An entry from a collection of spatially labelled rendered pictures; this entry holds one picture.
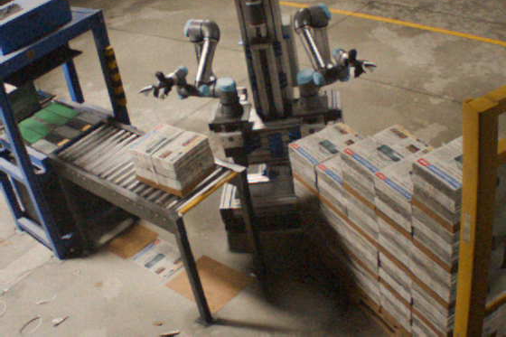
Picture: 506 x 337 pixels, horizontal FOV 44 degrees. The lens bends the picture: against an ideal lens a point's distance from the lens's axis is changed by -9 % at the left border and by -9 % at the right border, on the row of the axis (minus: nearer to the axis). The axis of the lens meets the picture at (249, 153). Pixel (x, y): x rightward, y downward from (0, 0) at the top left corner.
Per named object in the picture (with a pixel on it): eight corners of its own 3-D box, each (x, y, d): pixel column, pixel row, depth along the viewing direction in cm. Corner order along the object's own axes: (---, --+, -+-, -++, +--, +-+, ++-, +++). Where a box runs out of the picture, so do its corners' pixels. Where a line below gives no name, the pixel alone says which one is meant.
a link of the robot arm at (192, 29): (216, 102, 429) (200, 23, 401) (197, 99, 437) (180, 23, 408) (226, 93, 437) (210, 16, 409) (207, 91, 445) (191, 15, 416)
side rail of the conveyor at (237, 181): (249, 184, 389) (246, 167, 382) (243, 190, 386) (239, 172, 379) (110, 131, 473) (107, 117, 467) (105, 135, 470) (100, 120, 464)
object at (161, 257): (194, 257, 449) (194, 255, 449) (164, 280, 433) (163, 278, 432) (159, 238, 473) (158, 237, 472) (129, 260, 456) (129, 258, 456)
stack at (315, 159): (353, 229, 445) (342, 120, 402) (463, 324, 352) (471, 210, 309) (303, 254, 433) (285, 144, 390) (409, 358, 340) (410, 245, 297)
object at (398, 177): (429, 145, 321) (429, 144, 321) (467, 170, 299) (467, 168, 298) (371, 175, 309) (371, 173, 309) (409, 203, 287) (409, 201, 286)
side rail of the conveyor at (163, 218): (187, 233, 360) (182, 215, 353) (180, 238, 357) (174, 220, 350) (57, 166, 444) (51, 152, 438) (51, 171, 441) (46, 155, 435)
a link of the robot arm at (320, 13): (313, 84, 428) (300, 4, 400) (333, 78, 432) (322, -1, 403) (321, 91, 418) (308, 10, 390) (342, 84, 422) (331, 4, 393)
